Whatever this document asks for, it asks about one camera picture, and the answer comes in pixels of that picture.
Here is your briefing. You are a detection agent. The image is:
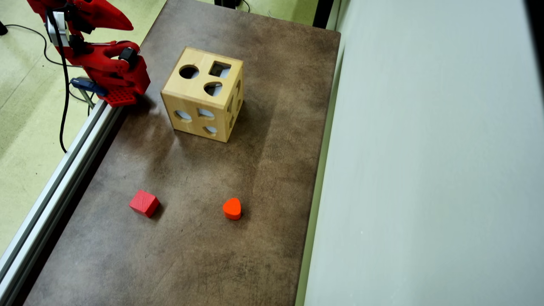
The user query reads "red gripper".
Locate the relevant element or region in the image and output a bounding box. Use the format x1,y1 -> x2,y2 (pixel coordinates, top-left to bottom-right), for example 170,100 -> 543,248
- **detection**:
64,0 -> 133,36

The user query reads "wooden shape sorter box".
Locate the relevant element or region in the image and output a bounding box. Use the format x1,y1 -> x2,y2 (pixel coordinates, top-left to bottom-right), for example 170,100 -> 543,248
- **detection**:
160,46 -> 245,143

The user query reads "blue clamp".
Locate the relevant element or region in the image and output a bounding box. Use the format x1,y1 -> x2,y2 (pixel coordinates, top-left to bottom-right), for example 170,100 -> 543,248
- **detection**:
70,76 -> 108,109

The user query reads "black device on floor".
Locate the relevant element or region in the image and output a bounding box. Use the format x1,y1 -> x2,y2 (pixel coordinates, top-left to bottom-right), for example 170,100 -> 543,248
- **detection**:
214,0 -> 251,12

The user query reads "red wooden cube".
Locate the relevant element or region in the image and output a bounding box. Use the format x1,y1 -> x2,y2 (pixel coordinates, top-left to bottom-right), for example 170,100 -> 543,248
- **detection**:
129,190 -> 161,218

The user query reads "orange rounded wooden block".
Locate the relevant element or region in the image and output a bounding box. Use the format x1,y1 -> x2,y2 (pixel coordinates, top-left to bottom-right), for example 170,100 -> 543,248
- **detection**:
222,198 -> 242,221

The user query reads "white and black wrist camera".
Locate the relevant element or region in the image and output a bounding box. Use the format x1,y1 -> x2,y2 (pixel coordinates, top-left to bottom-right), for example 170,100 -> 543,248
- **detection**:
45,9 -> 71,47

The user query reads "long black floor cable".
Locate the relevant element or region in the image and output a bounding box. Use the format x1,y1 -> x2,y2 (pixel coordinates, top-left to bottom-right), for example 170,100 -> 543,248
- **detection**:
3,24 -> 71,68

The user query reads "thin black cable loop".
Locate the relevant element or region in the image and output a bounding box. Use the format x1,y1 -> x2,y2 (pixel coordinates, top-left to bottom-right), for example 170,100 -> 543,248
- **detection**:
67,81 -> 93,116

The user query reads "thick black camera cable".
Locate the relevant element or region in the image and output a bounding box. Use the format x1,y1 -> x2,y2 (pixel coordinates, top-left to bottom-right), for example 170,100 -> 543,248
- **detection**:
49,6 -> 72,153

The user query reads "aluminium profile rail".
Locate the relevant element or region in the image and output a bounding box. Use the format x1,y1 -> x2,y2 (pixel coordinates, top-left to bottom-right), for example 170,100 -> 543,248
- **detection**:
0,99 -> 124,306

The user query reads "dark vertical post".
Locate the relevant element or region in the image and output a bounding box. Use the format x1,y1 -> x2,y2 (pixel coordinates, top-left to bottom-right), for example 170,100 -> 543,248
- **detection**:
312,0 -> 336,29

